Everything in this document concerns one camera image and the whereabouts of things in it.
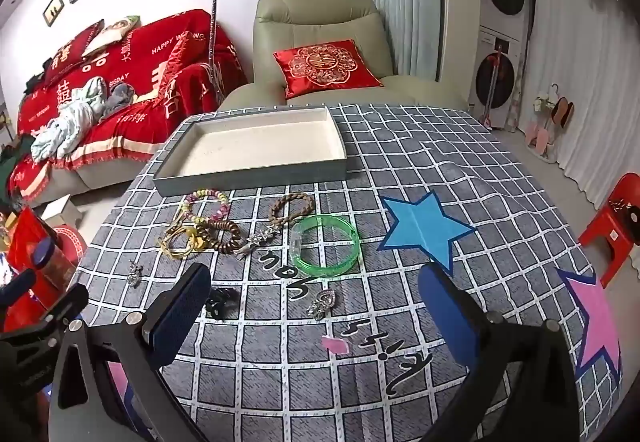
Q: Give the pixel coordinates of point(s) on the black hair claw clip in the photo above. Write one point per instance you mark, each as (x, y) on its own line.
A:
(220, 304)

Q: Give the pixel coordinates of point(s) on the blue star sticker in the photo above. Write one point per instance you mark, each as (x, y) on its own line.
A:
(425, 227)

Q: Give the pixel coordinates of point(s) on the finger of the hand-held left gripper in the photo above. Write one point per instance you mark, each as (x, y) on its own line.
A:
(42, 252)
(17, 286)

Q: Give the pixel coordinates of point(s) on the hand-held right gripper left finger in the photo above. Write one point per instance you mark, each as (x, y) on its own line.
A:
(182, 317)

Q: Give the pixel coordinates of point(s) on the red flat pillow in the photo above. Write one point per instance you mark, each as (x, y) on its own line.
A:
(70, 50)

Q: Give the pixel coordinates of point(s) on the silver heart pendant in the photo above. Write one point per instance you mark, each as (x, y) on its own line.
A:
(325, 299)

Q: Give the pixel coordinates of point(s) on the gooseneck phone holder stand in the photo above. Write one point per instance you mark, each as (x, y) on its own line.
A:
(215, 22)

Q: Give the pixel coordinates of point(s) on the red embroidered cushion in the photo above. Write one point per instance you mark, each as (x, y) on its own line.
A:
(325, 65)

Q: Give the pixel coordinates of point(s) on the green translucent bangle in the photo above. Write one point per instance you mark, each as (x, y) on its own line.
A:
(298, 242)

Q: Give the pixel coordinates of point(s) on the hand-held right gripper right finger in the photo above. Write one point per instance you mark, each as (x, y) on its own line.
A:
(450, 317)

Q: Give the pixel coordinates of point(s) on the beige leather sofa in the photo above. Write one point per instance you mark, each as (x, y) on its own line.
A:
(310, 17)

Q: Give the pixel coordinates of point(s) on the red tasselled pillow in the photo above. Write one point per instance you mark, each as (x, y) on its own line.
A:
(172, 72)

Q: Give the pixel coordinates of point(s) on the light blue clothes pile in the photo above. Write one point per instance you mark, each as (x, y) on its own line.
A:
(70, 122)

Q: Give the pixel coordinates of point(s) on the pink star sticker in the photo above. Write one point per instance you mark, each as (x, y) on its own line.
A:
(595, 317)

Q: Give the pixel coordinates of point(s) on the dark green cloth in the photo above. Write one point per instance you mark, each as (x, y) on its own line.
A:
(12, 162)

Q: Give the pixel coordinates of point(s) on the small black framed picture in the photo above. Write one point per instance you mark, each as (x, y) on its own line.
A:
(53, 9)

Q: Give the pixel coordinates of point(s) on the red plastic stool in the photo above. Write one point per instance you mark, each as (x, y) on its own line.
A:
(612, 222)

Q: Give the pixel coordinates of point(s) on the pink slippers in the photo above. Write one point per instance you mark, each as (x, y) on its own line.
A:
(537, 137)

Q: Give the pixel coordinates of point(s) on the grey crumpled garment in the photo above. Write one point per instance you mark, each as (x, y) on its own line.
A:
(119, 98)

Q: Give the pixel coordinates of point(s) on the red gift box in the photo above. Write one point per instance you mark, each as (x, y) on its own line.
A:
(30, 232)

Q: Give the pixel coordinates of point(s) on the white washing machine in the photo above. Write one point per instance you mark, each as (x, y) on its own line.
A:
(495, 77)

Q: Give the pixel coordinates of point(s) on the white sheer curtain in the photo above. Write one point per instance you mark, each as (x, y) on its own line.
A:
(590, 72)

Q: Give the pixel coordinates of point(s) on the small silver earring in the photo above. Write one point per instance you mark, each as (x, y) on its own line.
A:
(134, 274)

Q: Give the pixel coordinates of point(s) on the small pink sticker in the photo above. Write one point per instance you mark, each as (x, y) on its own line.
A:
(336, 344)

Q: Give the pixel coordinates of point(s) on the sofa with red cover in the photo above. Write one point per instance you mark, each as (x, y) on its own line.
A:
(145, 67)

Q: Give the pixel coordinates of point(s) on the white cardboard box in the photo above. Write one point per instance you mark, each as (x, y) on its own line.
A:
(60, 209)

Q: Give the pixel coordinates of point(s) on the grey jewelry tray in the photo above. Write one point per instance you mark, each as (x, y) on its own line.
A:
(250, 147)

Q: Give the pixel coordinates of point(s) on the white green pillow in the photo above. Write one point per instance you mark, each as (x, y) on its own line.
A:
(112, 33)

